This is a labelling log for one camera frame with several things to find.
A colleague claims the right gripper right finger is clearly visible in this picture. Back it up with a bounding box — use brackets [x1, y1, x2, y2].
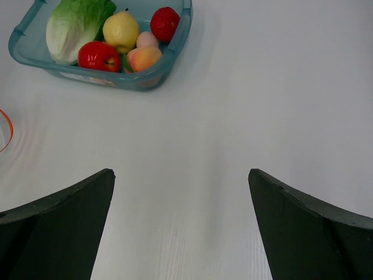
[248, 169, 372, 279]

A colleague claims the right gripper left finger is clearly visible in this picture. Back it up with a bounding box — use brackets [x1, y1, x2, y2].
[1, 169, 115, 279]

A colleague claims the clear zip top bag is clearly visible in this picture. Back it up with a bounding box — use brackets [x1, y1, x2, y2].
[0, 109, 14, 152]

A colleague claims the fake strawberry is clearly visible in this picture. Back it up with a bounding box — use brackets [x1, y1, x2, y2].
[78, 41, 121, 72]

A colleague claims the fake peach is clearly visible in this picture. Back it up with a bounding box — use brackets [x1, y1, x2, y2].
[123, 46, 163, 74]

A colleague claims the green fake vegetable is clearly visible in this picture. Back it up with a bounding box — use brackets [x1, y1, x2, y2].
[45, 0, 117, 65]

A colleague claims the pale pink fake egg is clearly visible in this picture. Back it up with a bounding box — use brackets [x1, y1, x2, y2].
[136, 31, 159, 48]

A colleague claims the yellow fake fruit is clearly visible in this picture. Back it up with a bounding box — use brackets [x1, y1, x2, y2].
[103, 10, 140, 54]

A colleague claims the red fake pepper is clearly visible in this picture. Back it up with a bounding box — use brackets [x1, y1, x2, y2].
[150, 6, 180, 43]

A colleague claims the teal plastic bin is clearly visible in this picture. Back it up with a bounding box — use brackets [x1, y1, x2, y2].
[8, 0, 193, 92]

